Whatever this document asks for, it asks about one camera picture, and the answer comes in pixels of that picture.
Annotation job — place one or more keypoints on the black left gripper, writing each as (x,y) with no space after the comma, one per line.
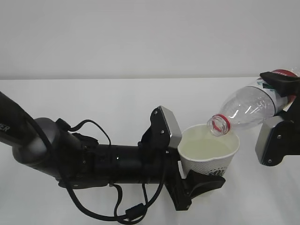
(161,166)

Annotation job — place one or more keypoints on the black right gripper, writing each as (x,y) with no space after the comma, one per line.
(288,88)

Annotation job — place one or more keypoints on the white paper cup green logo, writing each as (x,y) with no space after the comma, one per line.
(202,152)

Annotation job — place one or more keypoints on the clear plastic water bottle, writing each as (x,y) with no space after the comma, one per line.
(248,107)

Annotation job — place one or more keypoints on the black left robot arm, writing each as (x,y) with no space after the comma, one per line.
(56,149)

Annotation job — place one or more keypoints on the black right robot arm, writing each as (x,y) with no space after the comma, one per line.
(280,135)

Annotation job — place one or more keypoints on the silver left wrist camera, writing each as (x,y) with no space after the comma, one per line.
(164,131)

